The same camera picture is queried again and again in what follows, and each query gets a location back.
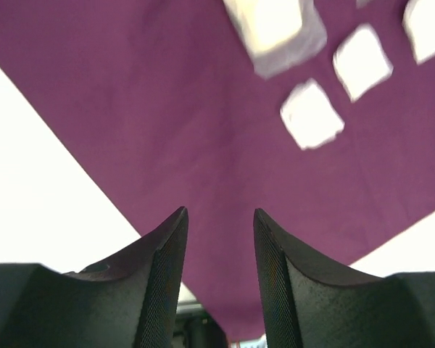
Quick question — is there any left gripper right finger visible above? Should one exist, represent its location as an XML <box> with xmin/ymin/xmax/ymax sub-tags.
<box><xmin>254</xmin><ymin>209</ymin><xmax>435</xmax><ymax>347</ymax></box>

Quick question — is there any gauze packet left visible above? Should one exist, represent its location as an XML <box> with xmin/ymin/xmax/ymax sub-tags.
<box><xmin>224</xmin><ymin>0</ymin><xmax>328</xmax><ymax>79</ymax></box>

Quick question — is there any white cotton pad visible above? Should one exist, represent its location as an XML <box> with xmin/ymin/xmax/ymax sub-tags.
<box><xmin>402</xmin><ymin>0</ymin><xmax>435</xmax><ymax>65</ymax></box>
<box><xmin>280</xmin><ymin>78</ymin><xmax>345</xmax><ymax>150</ymax></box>
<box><xmin>332</xmin><ymin>23</ymin><xmax>394</xmax><ymax>102</ymax></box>

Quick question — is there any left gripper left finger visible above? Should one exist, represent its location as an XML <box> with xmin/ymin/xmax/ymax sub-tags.
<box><xmin>0</xmin><ymin>207</ymin><xmax>189</xmax><ymax>347</ymax></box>

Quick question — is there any purple cloth mat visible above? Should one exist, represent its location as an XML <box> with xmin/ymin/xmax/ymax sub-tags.
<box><xmin>0</xmin><ymin>1</ymin><xmax>435</xmax><ymax>339</ymax></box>

